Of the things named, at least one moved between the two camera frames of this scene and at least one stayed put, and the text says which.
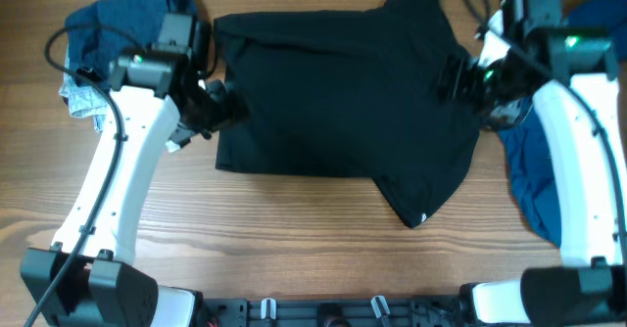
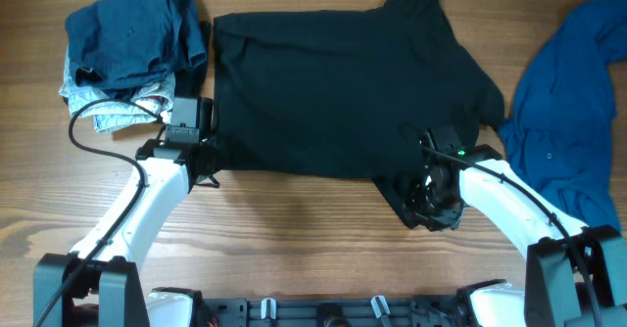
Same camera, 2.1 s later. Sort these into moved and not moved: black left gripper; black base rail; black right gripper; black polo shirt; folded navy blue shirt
Moved: black right gripper; black left gripper
Not moved: black polo shirt; folded navy blue shirt; black base rail
